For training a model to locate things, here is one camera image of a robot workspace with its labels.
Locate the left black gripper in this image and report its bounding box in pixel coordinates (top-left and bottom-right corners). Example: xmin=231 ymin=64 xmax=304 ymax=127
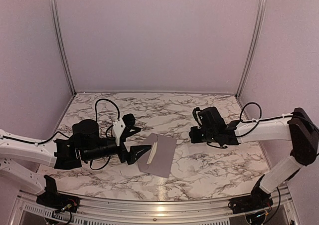
xmin=82 ymin=137 xmax=152 ymax=165

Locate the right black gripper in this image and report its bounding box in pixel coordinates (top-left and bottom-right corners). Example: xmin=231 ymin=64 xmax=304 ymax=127
xmin=190 ymin=126 xmax=217 ymax=144

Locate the cream paper letter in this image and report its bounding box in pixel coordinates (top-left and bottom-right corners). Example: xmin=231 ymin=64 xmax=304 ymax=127
xmin=147 ymin=141 xmax=158 ymax=165

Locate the grey envelope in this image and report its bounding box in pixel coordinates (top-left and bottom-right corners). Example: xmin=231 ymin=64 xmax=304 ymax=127
xmin=138 ymin=133 xmax=177 ymax=178

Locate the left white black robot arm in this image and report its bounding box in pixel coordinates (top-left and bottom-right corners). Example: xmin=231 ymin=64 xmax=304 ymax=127
xmin=0 ymin=114 xmax=151 ymax=208

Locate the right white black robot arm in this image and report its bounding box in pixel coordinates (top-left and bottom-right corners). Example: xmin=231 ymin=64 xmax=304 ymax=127
xmin=189 ymin=107 xmax=319 ymax=209

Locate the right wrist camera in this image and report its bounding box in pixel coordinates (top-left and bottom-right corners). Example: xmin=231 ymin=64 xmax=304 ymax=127
xmin=192 ymin=107 xmax=202 ymax=127

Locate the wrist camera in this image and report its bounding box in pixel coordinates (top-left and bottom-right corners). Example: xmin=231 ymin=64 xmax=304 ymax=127
xmin=112 ymin=118 xmax=126 ymax=147
xmin=192 ymin=107 xmax=202 ymax=127

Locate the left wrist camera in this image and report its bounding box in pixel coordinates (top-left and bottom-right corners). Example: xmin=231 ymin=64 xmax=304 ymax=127
xmin=112 ymin=118 xmax=126 ymax=147

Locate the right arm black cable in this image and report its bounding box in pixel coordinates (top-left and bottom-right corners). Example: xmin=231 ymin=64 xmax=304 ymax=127
xmin=211 ymin=102 xmax=319 ymax=148

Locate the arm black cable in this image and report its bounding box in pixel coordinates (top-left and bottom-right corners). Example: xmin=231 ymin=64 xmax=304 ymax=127
xmin=211 ymin=102 xmax=319 ymax=148
xmin=0 ymin=99 xmax=122 ymax=171

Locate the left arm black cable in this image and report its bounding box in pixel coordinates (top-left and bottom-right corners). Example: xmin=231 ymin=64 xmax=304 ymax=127
xmin=0 ymin=99 xmax=122 ymax=171

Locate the front aluminium rail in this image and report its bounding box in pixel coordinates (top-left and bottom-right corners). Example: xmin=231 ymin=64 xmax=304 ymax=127
xmin=8 ymin=186 xmax=301 ymax=225

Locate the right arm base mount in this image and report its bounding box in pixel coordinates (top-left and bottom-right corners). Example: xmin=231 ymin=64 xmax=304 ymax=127
xmin=228 ymin=175 xmax=273 ymax=214

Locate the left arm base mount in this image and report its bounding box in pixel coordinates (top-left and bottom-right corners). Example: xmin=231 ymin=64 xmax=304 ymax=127
xmin=36 ymin=175 xmax=80 ymax=225

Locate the right aluminium frame post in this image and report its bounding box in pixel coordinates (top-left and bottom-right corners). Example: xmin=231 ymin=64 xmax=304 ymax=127
xmin=235 ymin=0 xmax=267 ymax=99

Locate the aluminium frame post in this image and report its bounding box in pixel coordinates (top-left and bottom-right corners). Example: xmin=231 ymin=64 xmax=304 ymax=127
xmin=235 ymin=0 xmax=267 ymax=99
xmin=49 ymin=0 xmax=77 ymax=97

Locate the left aluminium frame post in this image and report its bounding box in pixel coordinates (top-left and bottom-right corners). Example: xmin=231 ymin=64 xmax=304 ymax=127
xmin=49 ymin=0 xmax=77 ymax=97

